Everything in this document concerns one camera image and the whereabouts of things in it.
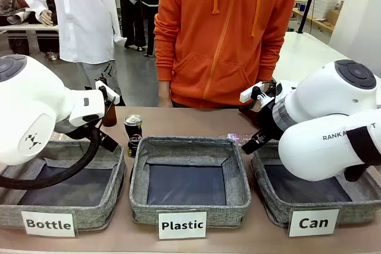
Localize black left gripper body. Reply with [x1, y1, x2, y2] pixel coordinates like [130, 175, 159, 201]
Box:
[55, 123, 104, 142]

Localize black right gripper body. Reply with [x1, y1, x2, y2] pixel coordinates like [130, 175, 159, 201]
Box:
[255, 99, 286, 142]

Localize clear bottle purple label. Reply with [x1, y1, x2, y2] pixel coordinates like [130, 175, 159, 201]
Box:
[218, 132, 258, 146]

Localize background person dark clothes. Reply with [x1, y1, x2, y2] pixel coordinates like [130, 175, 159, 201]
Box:
[139, 0, 164, 58]
[114, 0, 147, 52]

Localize cardboard box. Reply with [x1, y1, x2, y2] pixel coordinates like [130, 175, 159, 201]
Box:
[326, 9, 342, 26]

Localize person in orange hoodie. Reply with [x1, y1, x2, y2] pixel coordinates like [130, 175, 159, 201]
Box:
[153, 0, 299, 109]

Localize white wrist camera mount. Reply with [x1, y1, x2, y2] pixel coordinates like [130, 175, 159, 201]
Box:
[239, 80, 278, 109]
[95, 80, 121, 105]

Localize mannequin in white shirt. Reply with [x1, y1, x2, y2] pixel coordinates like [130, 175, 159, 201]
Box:
[23, 0, 128, 106]

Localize black right arm strap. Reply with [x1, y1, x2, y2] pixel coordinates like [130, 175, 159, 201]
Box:
[344, 126, 381, 183]

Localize white Plastic label sign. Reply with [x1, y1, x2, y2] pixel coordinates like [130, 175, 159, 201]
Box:
[157, 211, 208, 240]

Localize grey fabric Bottle basket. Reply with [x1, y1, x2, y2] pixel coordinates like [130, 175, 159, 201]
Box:
[0, 140, 126, 231]

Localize white storage crate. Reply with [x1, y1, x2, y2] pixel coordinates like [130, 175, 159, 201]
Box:
[311, 0, 345, 14]

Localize black can silver top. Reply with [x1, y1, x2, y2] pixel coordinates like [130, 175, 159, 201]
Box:
[123, 114, 144, 147]

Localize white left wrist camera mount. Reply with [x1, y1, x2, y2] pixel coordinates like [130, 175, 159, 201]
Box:
[95, 80, 121, 105]

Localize grey fabric Can basket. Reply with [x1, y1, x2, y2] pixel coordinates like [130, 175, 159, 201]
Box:
[249, 143, 381, 228]

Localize grey fabric Plastic basket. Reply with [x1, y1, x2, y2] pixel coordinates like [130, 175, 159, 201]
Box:
[129, 135, 252, 230]

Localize small dark green can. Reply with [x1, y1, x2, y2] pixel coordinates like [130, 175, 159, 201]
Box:
[127, 136, 143, 159]

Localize white background table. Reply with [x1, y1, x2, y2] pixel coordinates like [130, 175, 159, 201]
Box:
[0, 23, 60, 40]

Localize white Bottle label sign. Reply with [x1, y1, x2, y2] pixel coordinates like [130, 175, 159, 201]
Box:
[20, 210, 77, 238]

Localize brown glass bottle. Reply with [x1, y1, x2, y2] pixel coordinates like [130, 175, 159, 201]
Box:
[99, 76, 118, 127]

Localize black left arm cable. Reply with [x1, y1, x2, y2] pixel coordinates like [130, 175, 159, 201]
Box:
[0, 96, 117, 191]

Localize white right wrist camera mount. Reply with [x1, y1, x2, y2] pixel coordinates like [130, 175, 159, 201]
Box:
[239, 80, 278, 109]

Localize person's right hand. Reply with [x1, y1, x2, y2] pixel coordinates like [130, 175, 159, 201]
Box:
[157, 80, 174, 108]

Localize white Can label sign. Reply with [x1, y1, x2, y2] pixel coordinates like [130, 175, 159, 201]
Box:
[287, 207, 342, 238]

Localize white side table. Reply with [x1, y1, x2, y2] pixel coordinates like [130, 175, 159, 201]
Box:
[271, 32, 354, 83]

